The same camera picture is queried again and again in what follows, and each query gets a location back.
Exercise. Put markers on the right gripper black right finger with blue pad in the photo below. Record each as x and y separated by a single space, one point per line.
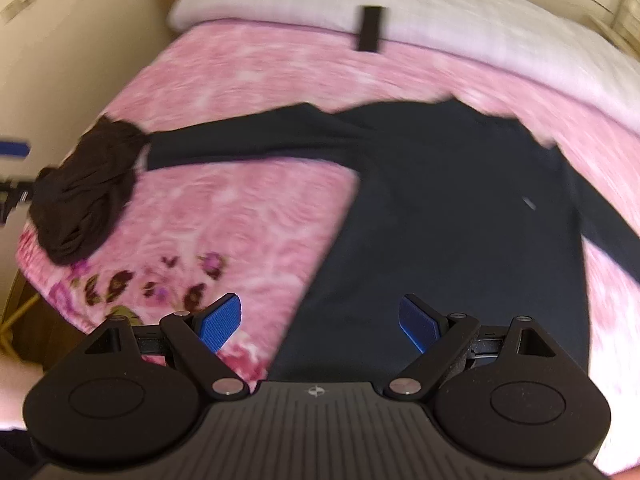
443 343

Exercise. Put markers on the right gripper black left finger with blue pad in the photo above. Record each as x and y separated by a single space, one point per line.
193 341

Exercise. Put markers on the black long-sleeve garment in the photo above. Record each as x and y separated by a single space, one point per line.
466 211

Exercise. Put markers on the dark brown crumpled garment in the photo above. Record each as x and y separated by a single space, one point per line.
76 205

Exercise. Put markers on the pink rose pattern blanket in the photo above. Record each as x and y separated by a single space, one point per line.
261 228

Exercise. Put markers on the white striped quilt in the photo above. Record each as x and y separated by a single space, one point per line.
513 35

